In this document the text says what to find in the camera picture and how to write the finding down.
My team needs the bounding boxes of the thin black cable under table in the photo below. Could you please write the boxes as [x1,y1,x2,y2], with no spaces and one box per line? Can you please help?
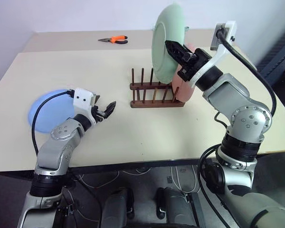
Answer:
[70,174,104,216]

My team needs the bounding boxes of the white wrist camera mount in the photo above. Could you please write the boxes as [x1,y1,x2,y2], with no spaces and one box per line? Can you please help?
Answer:
[73,87,97,125]
[188,20,237,87]

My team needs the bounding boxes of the green plate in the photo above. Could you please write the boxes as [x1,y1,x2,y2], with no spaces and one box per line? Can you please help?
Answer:
[152,5,187,85]

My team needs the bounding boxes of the white floor cable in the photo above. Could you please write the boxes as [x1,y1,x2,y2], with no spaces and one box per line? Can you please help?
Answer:
[166,165,200,194]
[78,166,124,190]

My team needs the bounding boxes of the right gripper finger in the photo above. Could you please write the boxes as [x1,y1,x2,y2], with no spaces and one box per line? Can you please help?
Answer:
[164,40,193,65]

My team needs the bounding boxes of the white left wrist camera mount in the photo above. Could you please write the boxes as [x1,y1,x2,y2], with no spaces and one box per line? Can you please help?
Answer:
[73,87,97,125]

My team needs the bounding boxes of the wooden dish rack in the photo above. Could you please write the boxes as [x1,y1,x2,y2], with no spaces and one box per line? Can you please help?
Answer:
[129,67,186,109]

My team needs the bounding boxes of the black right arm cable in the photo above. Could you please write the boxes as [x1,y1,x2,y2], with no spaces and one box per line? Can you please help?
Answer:
[197,28,277,228]

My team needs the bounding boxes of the orange-handled pliers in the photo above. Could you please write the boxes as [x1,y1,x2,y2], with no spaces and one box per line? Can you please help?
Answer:
[97,35,129,45]

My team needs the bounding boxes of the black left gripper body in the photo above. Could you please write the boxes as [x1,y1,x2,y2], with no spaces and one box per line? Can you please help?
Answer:
[91,105,110,123]

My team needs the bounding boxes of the blue plate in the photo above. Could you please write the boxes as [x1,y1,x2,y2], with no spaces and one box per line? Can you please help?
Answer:
[28,88,76,134]

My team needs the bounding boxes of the dark rounded grey shape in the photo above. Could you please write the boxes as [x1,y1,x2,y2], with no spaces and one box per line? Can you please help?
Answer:
[156,187,200,228]
[101,187,135,228]

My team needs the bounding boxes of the pink plate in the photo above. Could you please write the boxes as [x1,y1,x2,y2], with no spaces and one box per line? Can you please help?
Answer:
[171,42,198,104]

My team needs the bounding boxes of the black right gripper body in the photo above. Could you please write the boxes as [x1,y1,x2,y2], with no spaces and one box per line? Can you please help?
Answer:
[178,48,212,82]

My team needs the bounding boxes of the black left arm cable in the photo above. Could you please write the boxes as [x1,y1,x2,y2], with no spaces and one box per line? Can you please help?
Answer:
[31,89,75,159]

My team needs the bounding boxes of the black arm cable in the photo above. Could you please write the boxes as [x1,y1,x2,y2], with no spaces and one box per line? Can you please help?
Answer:
[197,28,277,228]
[31,89,75,159]

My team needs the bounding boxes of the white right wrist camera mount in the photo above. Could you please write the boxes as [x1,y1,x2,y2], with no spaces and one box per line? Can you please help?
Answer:
[188,20,237,87]

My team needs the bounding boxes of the dark perforated metal frame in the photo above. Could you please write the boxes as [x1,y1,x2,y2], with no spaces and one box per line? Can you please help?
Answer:
[257,23,285,95]

